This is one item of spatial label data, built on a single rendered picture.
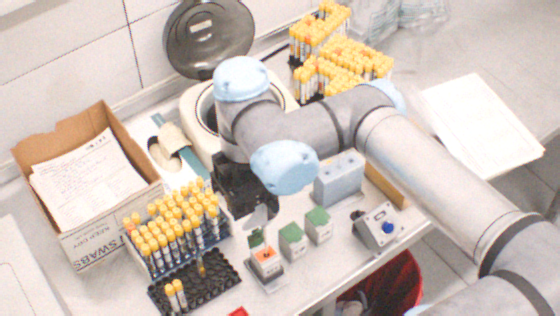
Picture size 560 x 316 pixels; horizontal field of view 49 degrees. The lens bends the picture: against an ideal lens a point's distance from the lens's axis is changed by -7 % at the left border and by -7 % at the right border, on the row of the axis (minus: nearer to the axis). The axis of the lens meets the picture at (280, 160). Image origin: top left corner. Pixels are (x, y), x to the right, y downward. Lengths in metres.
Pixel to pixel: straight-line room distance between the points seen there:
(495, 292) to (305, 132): 0.35
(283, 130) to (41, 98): 0.79
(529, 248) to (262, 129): 0.37
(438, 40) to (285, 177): 1.11
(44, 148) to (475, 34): 1.19
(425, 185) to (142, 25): 0.93
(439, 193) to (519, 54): 1.19
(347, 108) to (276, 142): 0.11
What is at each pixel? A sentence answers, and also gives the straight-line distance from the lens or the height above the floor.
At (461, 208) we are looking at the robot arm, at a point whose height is 1.47.
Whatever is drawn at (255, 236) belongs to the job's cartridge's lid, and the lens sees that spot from 1.23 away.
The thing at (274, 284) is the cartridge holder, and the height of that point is 0.89.
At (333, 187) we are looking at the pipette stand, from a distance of 1.34.
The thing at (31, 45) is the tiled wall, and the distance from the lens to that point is 1.40.
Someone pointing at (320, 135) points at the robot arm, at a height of 1.40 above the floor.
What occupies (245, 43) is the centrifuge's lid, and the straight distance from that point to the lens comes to 1.54.
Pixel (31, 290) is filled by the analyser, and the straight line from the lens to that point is 1.03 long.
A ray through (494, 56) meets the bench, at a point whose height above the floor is 0.87.
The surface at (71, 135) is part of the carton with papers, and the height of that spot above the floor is 0.97.
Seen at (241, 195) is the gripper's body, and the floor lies 1.22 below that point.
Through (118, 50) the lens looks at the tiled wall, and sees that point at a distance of 1.50.
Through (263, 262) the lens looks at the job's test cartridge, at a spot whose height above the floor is 0.95.
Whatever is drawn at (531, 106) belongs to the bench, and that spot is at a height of 0.87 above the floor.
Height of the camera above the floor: 2.01
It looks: 50 degrees down
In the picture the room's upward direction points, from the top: 2 degrees counter-clockwise
